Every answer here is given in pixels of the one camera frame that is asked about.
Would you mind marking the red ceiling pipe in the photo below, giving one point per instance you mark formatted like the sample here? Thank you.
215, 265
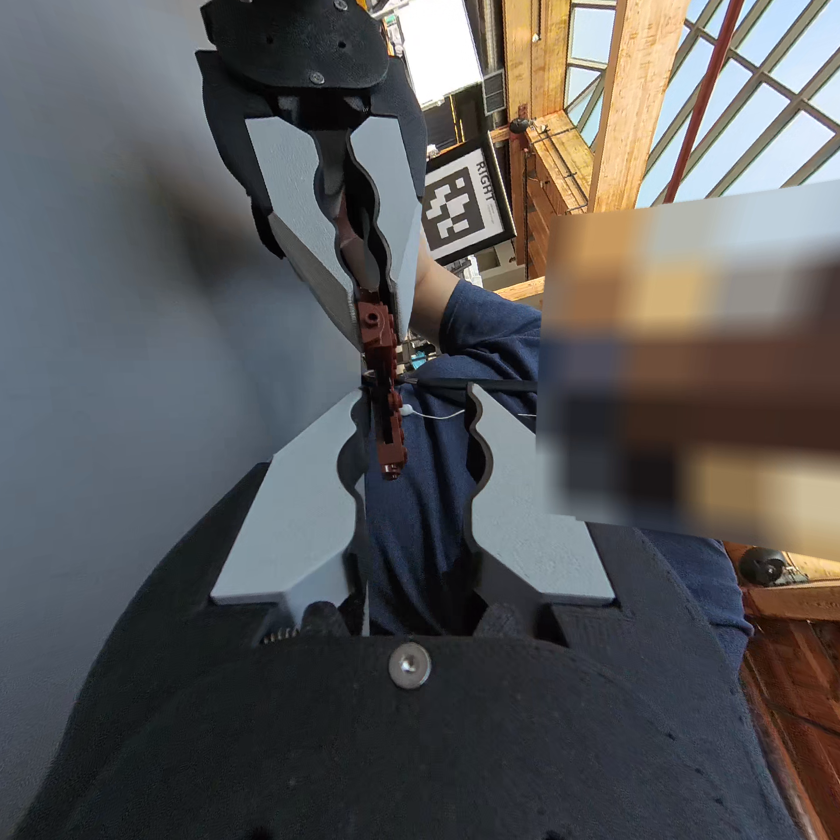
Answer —
702, 98

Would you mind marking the white screen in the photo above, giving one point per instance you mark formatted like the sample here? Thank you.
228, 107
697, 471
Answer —
439, 52

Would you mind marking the person's right forearm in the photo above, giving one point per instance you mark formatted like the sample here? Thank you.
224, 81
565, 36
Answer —
485, 328

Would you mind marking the black dome camera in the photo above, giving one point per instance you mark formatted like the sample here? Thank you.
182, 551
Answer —
520, 124
763, 565

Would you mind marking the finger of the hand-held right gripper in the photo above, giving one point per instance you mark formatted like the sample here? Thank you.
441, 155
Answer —
295, 197
394, 197

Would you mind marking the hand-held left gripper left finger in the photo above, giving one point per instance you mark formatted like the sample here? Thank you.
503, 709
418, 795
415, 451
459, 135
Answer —
295, 525

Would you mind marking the brown toy brick assembly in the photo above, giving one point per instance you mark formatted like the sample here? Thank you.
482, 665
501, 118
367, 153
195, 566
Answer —
379, 334

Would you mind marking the person in blue shirt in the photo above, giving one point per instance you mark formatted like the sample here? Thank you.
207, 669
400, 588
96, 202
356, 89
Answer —
420, 525

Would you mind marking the grey air vent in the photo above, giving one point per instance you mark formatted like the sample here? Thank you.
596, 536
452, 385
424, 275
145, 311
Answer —
494, 92

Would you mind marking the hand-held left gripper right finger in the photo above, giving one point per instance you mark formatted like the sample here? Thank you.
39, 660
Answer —
518, 538

